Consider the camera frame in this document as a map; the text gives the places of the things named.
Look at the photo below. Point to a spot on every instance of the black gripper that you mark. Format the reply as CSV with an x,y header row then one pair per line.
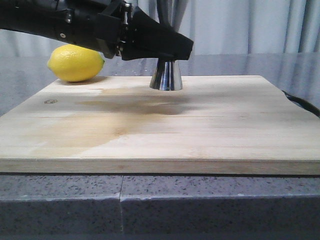
x,y
110,27

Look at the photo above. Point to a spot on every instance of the yellow lemon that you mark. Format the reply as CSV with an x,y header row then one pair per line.
x,y
72,63

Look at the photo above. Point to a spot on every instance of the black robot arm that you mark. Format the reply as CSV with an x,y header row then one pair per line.
x,y
34,17

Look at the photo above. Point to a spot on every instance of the grey curtain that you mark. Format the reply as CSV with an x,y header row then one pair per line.
x,y
219,27

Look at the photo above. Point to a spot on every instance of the wooden cutting board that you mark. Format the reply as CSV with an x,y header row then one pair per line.
x,y
117,124

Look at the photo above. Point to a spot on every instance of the steel double jigger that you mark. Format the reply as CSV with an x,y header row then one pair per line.
x,y
167,76

